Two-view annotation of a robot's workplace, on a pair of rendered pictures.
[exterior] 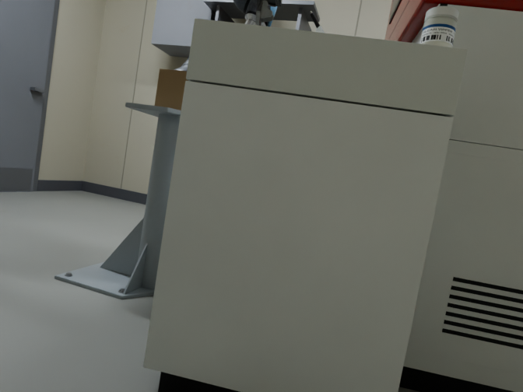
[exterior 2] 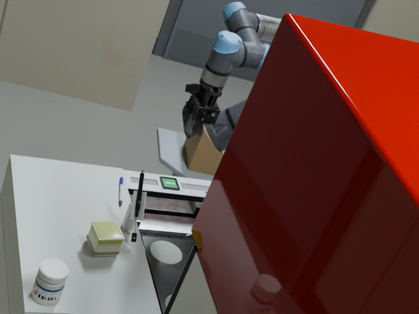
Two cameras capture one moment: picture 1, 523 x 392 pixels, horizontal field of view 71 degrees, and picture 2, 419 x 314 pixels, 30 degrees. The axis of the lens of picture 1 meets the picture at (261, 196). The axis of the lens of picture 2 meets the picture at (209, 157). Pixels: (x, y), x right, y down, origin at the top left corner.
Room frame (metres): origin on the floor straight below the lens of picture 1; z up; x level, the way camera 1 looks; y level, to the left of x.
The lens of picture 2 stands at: (0.27, -1.62, 2.35)
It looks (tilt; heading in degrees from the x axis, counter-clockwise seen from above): 31 degrees down; 55
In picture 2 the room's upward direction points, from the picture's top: 23 degrees clockwise
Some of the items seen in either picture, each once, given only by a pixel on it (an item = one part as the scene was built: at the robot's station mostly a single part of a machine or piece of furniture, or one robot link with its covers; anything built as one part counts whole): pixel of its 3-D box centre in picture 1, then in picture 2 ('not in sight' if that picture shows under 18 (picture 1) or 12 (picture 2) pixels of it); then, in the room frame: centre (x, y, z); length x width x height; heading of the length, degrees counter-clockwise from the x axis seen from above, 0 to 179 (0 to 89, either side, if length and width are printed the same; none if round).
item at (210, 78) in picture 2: not in sight; (215, 76); (1.40, 0.10, 1.38); 0.08 x 0.08 x 0.05
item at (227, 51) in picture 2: not in sight; (224, 52); (1.40, 0.10, 1.46); 0.09 x 0.08 x 0.11; 4
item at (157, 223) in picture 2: not in sight; (179, 227); (1.43, 0.01, 0.87); 0.36 x 0.08 x 0.03; 172
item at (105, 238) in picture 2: not in sight; (105, 238); (1.08, -0.18, 1.00); 0.07 x 0.07 x 0.07; 1
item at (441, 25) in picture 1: (438, 33); (50, 281); (0.89, -0.34, 1.01); 0.07 x 0.07 x 0.10
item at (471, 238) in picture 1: (454, 255); not in sight; (1.52, -0.84, 0.41); 0.82 x 0.70 x 0.82; 172
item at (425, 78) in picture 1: (318, 83); (73, 248); (1.04, -0.10, 0.89); 0.62 x 0.35 x 0.14; 82
